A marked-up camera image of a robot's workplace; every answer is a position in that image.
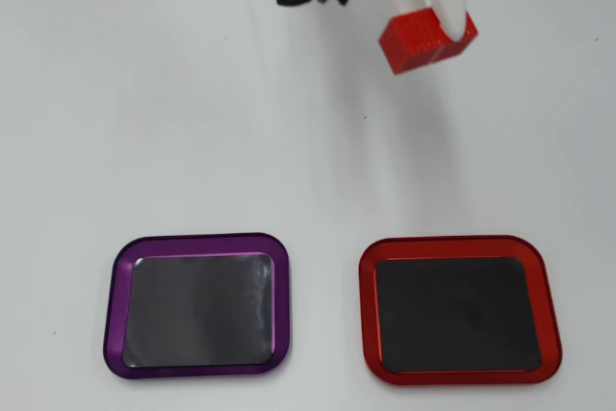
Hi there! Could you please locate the red block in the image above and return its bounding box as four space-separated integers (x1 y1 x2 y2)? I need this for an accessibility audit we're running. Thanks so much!
378 7 480 76

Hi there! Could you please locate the red metal dish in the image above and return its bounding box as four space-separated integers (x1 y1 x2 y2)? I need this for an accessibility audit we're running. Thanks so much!
358 236 563 387

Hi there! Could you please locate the purple metal dish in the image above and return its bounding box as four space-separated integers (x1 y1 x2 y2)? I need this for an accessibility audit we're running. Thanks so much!
102 232 294 380

